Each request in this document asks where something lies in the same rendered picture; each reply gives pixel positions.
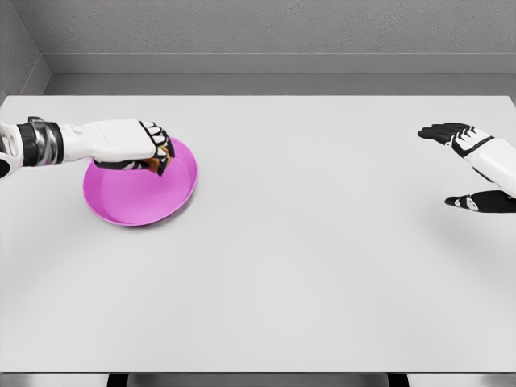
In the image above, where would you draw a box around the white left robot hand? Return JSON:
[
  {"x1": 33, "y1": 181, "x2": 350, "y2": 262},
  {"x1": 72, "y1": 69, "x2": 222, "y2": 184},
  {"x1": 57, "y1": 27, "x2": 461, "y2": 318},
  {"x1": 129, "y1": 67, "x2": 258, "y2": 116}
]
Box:
[{"x1": 84, "y1": 118, "x2": 177, "y2": 177}]

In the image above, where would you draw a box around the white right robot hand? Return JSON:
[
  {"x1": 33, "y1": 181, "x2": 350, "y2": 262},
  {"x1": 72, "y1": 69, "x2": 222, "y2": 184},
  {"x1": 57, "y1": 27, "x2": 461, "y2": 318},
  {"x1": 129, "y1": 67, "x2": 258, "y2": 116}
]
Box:
[{"x1": 417, "y1": 122, "x2": 516, "y2": 215}]

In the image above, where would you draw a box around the yellow-red apple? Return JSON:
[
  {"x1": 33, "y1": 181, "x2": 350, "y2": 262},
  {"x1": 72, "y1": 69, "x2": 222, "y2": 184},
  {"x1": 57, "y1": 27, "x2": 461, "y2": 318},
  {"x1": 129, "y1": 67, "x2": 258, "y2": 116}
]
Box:
[{"x1": 144, "y1": 145, "x2": 172, "y2": 175}]

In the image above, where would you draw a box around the pink plate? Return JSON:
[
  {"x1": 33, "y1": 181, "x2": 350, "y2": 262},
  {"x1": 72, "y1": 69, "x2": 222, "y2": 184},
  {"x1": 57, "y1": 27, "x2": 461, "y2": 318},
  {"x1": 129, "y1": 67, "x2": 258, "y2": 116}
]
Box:
[{"x1": 82, "y1": 135, "x2": 199, "y2": 228}]

